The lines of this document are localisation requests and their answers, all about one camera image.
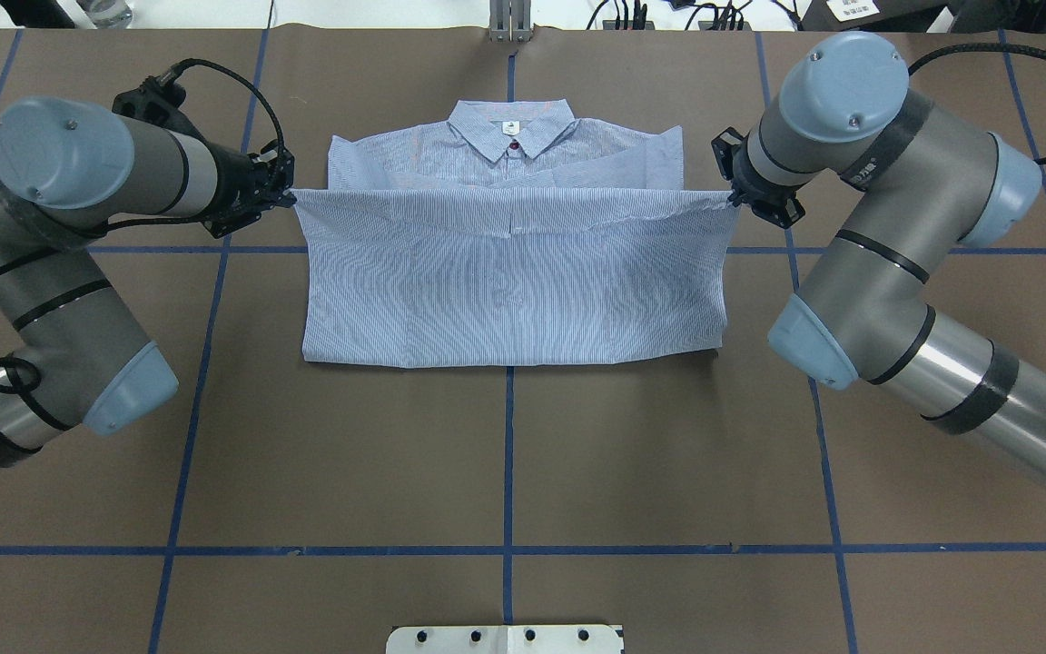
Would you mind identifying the black box with label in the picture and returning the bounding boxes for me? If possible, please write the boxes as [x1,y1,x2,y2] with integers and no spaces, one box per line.
[798,1,948,33]

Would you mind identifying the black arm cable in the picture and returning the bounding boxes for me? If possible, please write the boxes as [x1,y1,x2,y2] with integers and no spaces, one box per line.
[0,58,290,432]
[906,42,1046,166]

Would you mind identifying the black cable bundle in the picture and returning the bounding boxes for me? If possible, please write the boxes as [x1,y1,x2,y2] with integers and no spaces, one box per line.
[585,0,805,33]

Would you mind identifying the light blue striped shirt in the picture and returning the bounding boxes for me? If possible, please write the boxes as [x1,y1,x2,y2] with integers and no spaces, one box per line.
[294,100,738,369]

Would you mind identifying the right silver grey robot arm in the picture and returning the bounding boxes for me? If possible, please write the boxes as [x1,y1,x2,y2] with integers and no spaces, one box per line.
[711,32,1046,484]

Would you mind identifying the grey aluminium frame post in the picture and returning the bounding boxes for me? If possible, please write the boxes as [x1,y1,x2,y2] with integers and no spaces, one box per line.
[488,0,535,43]

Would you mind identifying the clear water bottle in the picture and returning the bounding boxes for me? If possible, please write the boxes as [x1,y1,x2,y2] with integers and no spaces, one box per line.
[78,0,133,30]

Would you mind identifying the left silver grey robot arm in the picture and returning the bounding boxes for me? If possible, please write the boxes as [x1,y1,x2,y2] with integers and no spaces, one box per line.
[0,72,295,471]

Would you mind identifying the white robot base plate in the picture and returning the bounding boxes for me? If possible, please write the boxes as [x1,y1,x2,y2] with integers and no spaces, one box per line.
[385,624,626,653]

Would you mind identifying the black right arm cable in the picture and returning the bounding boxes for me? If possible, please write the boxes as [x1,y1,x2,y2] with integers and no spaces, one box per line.
[906,42,1046,166]

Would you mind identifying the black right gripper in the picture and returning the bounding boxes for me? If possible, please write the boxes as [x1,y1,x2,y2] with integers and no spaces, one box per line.
[711,127,808,229]

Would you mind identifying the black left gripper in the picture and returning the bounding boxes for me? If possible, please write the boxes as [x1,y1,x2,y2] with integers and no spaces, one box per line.
[113,80,296,239]

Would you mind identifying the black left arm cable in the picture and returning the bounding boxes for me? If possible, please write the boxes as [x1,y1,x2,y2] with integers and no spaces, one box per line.
[0,58,290,432]

